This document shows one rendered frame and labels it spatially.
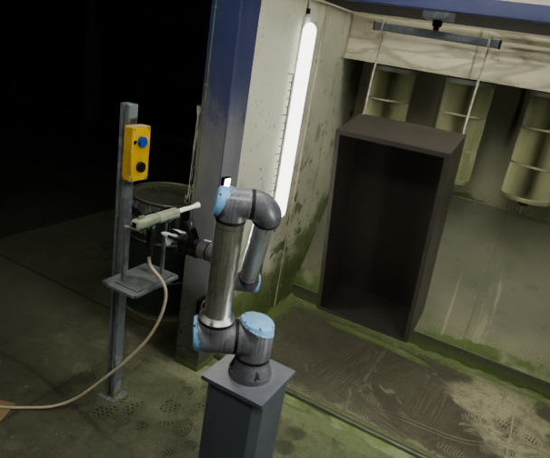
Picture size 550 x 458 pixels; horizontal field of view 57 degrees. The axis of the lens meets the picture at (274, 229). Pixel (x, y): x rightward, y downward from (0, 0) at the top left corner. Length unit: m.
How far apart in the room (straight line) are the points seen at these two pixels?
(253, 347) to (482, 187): 2.59
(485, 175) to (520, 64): 0.92
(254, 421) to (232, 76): 1.65
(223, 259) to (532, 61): 2.48
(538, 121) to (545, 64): 0.35
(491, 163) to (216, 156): 2.23
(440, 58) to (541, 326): 1.98
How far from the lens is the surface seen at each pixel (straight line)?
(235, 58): 2.71
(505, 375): 4.03
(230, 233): 1.88
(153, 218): 2.48
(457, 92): 3.81
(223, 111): 2.75
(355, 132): 2.73
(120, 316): 2.86
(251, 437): 2.32
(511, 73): 3.72
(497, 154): 4.18
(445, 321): 4.02
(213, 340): 2.13
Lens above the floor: 2.00
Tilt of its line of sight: 20 degrees down
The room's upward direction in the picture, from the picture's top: 9 degrees clockwise
